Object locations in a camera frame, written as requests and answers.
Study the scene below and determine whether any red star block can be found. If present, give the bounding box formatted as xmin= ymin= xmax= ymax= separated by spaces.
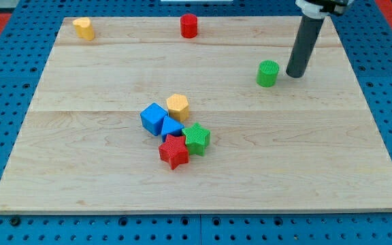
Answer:
xmin=159 ymin=134 xmax=189 ymax=169

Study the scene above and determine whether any yellow heart block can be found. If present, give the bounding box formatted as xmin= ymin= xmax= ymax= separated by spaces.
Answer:
xmin=72 ymin=17 xmax=95 ymax=41

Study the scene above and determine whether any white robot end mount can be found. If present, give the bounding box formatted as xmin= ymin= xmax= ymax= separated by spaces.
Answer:
xmin=295 ymin=0 xmax=354 ymax=19

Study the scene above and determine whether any wooden board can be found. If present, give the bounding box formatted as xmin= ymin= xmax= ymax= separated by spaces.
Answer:
xmin=0 ymin=16 xmax=392 ymax=215

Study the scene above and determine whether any green cylinder block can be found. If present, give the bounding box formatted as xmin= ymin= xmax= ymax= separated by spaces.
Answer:
xmin=256 ymin=60 xmax=280 ymax=87

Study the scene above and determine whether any yellow hexagon block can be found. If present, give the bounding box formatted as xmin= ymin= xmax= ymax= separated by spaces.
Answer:
xmin=166 ymin=94 xmax=189 ymax=123

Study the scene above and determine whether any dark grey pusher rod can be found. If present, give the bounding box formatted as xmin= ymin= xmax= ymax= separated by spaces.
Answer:
xmin=286 ymin=15 xmax=324 ymax=78

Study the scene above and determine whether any red cylinder block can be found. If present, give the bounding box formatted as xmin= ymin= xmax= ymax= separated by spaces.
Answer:
xmin=180 ymin=14 xmax=198 ymax=38

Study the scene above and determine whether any blue cube block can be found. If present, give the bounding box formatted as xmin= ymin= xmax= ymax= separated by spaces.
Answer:
xmin=140 ymin=103 xmax=168 ymax=136

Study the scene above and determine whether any green star block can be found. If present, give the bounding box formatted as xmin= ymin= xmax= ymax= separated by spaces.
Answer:
xmin=182 ymin=122 xmax=210 ymax=156

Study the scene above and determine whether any blue triangle block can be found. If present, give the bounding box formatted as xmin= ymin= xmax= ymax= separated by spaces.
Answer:
xmin=161 ymin=116 xmax=184 ymax=142

